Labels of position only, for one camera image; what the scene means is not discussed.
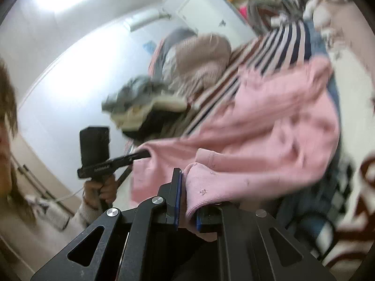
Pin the black garment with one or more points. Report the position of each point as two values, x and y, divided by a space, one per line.
152 126

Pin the small wall poster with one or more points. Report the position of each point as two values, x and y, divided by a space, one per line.
149 47

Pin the person's left hand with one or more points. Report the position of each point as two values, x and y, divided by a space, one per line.
107 188

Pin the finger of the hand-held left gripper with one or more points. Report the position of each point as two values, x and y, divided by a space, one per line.
123 176
139 155

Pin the striped blanket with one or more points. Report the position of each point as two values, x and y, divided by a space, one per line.
263 46

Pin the grey and cream clothes pile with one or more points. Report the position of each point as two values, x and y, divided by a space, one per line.
164 104

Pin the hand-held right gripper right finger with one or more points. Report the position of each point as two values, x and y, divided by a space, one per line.
199 221

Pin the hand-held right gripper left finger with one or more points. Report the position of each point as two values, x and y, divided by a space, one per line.
177 199

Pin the white door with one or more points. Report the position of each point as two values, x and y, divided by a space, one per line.
189 5

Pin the rolled pink grey duvet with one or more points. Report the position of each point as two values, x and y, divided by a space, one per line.
202 61

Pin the person's left forearm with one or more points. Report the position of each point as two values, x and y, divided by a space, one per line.
83 215

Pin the grey garment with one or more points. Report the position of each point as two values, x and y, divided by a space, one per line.
131 93

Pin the white air conditioner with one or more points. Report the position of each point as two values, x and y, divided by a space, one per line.
146 19

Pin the pink dotted shirt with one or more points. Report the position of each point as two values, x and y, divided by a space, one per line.
263 123

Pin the pink bag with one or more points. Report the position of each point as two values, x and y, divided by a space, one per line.
244 11

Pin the pink white pillow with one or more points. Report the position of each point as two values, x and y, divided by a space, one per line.
351 20

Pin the white fluffy cloth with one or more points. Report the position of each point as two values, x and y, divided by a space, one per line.
318 3

